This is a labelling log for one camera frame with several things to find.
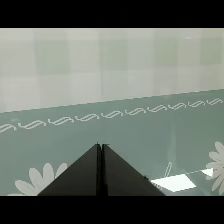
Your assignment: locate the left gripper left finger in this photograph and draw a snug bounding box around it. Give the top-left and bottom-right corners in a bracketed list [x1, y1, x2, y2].
[37, 143, 102, 197]

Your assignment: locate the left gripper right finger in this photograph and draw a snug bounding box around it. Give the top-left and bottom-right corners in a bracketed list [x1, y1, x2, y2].
[101, 143, 166, 197]

